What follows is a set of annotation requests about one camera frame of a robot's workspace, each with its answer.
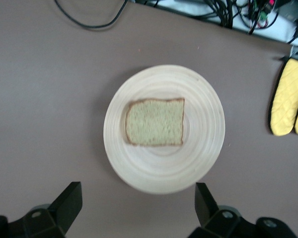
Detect slice of toast bread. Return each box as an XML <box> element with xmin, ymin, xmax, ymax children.
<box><xmin>124</xmin><ymin>97</ymin><xmax>186</xmax><ymax>147</ymax></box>

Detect green circuit board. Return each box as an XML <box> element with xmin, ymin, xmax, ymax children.
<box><xmin>248</xmin><ymin>0</ymin><xmax>275</xmax><ymax>28</ymax></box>

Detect round light wooden plate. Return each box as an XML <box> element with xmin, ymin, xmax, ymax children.
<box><xmin>102</xmin><ymin>64</ymin><xmax>226</xmax><ymax>195</ymax></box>

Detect black cable bundle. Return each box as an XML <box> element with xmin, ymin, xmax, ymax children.
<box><xmin>135</xmin><ymin>0</ymin><xmax>298</xmax><ymax>45</ymax></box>

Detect black looped cable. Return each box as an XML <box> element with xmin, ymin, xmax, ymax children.
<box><xmin>54</xmin><ymin>0</ymin><xmax>128</xmax><ymax>30</ymax></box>

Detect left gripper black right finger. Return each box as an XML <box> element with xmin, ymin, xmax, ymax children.
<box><xmin>188</xmin><ymin>182</ymin><xmax>258</xmax><ymax>238</ymax></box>

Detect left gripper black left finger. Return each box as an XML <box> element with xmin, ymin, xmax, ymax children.
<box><xmin>6</xmin><ymin>181</ymin><xmax>83</xmax><ymax>238</ymax></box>

